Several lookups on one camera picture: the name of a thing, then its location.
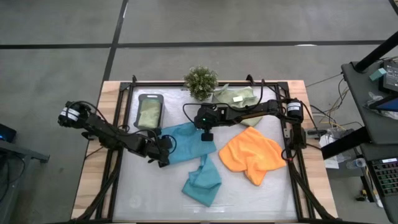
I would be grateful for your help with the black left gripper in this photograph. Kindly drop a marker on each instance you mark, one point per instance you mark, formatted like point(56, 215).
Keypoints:
point(155, 147)

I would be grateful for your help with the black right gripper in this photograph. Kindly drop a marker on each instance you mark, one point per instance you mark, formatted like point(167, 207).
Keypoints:
point(206, 117)

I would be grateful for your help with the blue microfiber towel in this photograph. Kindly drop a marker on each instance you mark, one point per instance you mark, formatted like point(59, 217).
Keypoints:
point(186, 143)
point(202, 186)

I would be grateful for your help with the green microfiber towel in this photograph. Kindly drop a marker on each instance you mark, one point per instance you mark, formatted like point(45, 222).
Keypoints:
point(236, 93)
point(149, 113)

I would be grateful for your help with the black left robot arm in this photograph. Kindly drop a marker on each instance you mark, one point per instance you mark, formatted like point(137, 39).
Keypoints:
point(105, 133)

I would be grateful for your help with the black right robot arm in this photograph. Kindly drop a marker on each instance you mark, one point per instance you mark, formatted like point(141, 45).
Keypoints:
point(248, 113)

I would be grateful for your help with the orange microfiber towel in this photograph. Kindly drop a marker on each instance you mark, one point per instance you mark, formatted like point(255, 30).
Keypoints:
point(248, 152)

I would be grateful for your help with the small potted green plant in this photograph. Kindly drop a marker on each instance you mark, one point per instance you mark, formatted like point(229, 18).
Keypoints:
point(201, 82)

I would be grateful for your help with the grey plastic bin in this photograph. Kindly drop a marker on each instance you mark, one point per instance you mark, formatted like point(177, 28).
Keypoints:
point(141, 97)

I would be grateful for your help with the black cart beam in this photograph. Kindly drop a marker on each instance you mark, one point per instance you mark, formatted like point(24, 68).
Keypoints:
point(345, 143)

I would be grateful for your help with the grey metal stand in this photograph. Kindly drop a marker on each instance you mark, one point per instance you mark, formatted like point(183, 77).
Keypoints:
point(21, 151)

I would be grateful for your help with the clear water bottle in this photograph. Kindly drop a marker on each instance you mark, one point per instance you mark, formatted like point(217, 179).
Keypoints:
point(357, 163)

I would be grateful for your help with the grey equipment cart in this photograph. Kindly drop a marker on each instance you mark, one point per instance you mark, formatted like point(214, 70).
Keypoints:
point(363, 102)

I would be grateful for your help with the black device with blue light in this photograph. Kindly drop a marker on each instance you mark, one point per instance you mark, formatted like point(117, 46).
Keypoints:
point(7, 133)

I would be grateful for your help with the small teal box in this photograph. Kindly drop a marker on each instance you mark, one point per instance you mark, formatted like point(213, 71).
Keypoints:
point(377, 74)

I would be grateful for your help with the black slanted pole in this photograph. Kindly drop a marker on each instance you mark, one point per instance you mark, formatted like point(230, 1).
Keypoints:
point(376, 53)

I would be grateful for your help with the blue tablet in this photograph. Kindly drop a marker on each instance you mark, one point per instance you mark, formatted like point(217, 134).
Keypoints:
point(388, 105)

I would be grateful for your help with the dark cart screen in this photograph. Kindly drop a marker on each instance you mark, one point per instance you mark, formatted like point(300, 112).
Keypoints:
point(391, 77)

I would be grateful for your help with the black keyboard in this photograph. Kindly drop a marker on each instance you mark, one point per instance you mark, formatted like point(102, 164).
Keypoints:
point(387, 177)

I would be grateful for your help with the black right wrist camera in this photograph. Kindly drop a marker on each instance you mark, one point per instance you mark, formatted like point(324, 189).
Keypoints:
point(207, 137)

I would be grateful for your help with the black aluminium rig frame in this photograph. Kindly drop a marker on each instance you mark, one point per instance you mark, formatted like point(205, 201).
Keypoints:
point(155, 83)

